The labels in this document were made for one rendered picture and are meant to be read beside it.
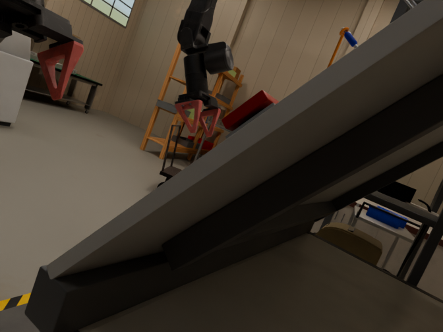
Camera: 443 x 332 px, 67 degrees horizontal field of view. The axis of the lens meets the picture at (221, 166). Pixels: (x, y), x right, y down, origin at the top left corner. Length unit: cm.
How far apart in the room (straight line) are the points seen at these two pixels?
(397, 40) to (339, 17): 845
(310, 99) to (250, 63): 851
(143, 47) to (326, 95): 1017
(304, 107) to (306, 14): 860
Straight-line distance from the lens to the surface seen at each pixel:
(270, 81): 849
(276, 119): 27
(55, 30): 49
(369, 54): 26
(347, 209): 412
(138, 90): 1013
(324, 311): 81
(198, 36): 91
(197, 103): 81
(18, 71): 491
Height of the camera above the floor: 110
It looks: 7 degrees down
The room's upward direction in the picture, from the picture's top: 22 degrees clockwise
